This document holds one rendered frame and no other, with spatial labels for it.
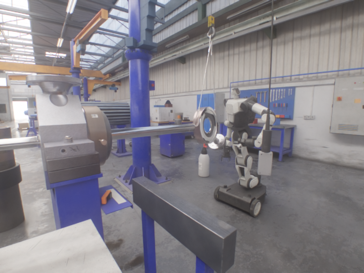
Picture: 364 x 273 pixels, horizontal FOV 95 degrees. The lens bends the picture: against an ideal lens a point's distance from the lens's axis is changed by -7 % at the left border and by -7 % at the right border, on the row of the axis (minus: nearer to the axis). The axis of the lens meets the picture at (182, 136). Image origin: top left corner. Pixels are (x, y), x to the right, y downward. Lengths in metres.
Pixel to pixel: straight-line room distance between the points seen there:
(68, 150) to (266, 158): 0.93
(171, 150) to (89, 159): 3.85
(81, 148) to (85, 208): 0.27
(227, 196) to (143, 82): 2.08
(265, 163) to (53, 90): 1.16
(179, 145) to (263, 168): 3.82
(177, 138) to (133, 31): 2.66
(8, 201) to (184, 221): 2.16
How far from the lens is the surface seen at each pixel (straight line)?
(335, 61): 5.47
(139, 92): 2.98
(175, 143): 4.64
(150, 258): 1.20
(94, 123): 1.05
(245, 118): 2.13
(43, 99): 1.05
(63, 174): 0.86
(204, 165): 3.37
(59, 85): 1.12
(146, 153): 3.07
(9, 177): 2.52
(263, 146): 1.02
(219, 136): 2.09
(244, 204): 2.38
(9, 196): 2.61
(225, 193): 2.50
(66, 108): 1.02
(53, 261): 0.62
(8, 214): 2.66
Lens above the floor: 1.25
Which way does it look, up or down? 9 degrees down
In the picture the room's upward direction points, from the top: straight up
